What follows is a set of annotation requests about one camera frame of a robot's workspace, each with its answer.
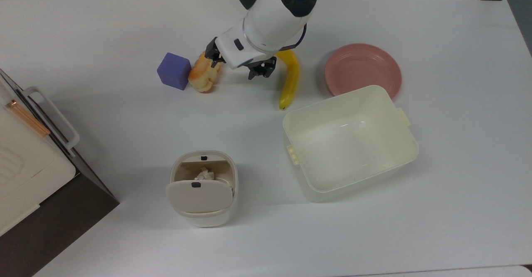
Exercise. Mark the copper strip on oven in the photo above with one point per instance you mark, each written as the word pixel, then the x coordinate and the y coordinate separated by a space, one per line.
pixel 28 119

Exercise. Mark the cream plastic storage box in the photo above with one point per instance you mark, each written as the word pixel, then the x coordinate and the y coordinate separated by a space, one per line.
pixel 353 144

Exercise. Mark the crumpled white paper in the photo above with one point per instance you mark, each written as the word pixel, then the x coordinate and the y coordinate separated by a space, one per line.
pixel 205 174

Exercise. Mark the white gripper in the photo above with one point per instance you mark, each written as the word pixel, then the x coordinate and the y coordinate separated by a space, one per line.
pixel 239 50

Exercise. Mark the white countertop oven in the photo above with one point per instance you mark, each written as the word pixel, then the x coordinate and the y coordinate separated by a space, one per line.
pixel 25 173

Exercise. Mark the cream small trash bin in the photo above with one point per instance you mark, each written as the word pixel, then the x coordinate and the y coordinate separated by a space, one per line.
pixel 231 173

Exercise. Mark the orange glazed bread loaf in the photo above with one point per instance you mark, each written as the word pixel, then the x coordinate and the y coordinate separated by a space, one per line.
pixel 203 76

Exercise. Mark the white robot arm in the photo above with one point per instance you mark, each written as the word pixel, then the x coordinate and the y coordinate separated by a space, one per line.
pixel 278 11

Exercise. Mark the yellow banana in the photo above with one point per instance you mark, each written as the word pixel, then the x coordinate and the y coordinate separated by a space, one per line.
pixel 291 82

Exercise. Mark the purple cube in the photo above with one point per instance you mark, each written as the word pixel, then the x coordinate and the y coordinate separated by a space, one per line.
pixel 174 71

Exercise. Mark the cream swing bin lid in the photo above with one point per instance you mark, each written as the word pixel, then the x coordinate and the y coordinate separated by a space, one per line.
pixel 198 197

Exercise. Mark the pink round plate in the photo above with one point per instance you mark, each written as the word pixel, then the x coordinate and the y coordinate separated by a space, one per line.
pixel 361 67

